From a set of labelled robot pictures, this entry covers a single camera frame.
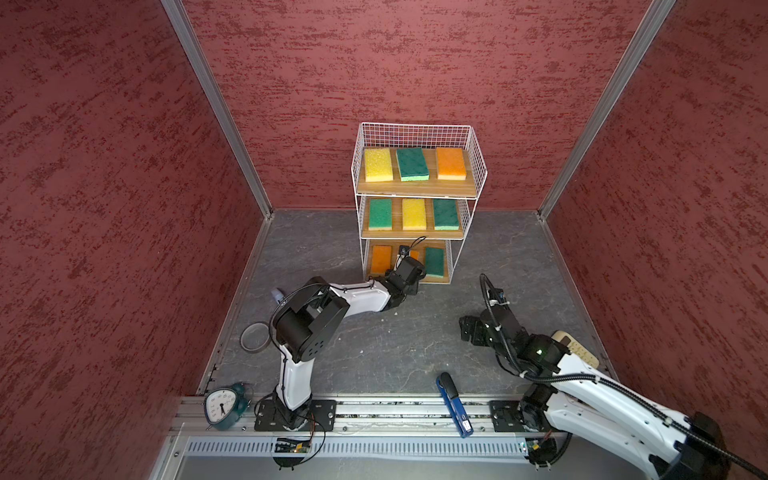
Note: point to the right circuit board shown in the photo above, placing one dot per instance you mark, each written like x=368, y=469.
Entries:
x=540, y=450

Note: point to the aluminium mounting rail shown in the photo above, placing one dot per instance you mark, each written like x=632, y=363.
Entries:
x=359, y=416

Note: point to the yellow sponge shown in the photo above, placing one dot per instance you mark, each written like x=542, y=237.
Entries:
x=378, y=165
x=414, y=216

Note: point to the dark green sponge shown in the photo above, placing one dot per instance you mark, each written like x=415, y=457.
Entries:
x=434, y=262
x=445, y=214
x=412, y=164

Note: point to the black tape roll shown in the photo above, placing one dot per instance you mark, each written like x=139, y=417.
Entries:
x=255, y=338

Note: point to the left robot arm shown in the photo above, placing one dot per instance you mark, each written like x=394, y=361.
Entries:
x=306, y=320

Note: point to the wooden shelf board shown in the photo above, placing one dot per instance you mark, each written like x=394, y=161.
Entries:
x=446, y=245
x=431, y=188
x=464, y=211

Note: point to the dark green sponge top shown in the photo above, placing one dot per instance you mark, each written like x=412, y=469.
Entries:
x=434, y=262

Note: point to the blue black stapler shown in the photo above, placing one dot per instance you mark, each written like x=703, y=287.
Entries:
x=453, y=403

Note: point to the bottom wooden shelf board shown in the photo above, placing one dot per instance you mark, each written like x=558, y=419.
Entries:
x=446, y=245

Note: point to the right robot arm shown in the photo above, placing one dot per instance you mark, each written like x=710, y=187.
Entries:
x=567, y=394

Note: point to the top wooden shelf board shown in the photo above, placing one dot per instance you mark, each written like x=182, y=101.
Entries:
x=431, y=188

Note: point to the small white stapler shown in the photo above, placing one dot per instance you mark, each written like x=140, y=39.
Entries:
x=277, y=295

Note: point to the bright green sponge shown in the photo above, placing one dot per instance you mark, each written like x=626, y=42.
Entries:
x=380, y=214

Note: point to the left circuit board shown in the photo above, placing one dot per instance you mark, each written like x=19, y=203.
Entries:
x=293, y=446

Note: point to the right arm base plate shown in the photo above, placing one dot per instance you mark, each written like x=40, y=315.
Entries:
x=510, y=417

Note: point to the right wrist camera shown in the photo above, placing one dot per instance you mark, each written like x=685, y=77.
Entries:
x=496, y=297

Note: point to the teal alarm clock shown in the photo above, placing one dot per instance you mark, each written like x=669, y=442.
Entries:
x=224, y=407

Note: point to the circuit board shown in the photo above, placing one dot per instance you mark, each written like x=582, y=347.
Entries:
x=540, y=450
x=293, y=446

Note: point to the white wire shelf rack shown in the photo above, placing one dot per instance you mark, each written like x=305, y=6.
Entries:
x=392, y=135

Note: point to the beige calculator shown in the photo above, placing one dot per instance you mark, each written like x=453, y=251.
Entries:
x=576, y=348

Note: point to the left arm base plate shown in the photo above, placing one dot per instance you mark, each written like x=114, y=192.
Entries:
x=314, y=415

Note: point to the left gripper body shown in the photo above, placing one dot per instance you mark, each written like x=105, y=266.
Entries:
x=411, y=290

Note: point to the middle wooden shelf board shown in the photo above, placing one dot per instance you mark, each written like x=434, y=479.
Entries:
x=464, y=211

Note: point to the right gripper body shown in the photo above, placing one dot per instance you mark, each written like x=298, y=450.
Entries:
x=482, y=337

